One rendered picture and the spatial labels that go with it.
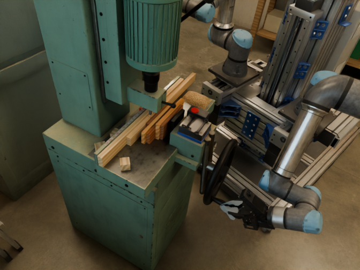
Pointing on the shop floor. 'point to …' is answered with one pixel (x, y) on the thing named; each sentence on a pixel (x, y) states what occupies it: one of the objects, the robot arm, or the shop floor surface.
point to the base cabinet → (122, 211)
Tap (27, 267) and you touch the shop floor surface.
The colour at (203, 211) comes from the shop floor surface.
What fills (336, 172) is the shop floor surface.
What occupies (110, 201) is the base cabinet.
